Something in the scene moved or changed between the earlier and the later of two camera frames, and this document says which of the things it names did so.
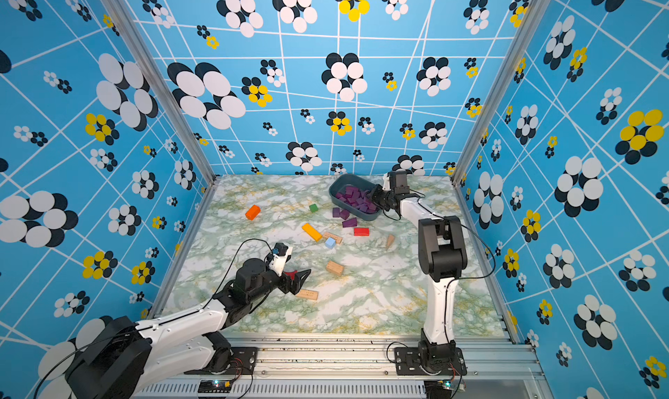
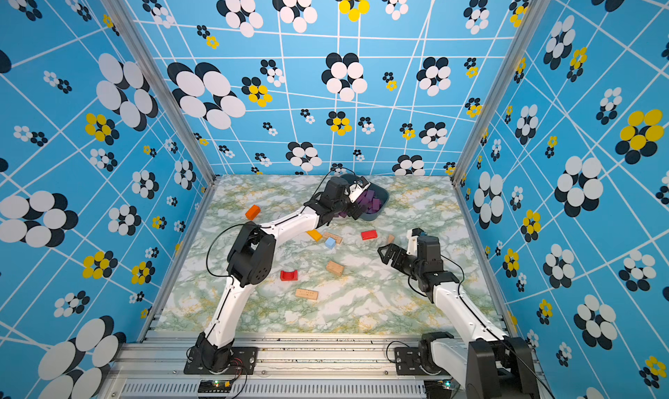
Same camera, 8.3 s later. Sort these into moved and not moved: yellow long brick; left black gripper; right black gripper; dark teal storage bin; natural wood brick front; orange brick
Moved: right black gripper; left black gripper
Not moved: orange brick; natural wood brick front; dark teal storage bin; yellow long brick
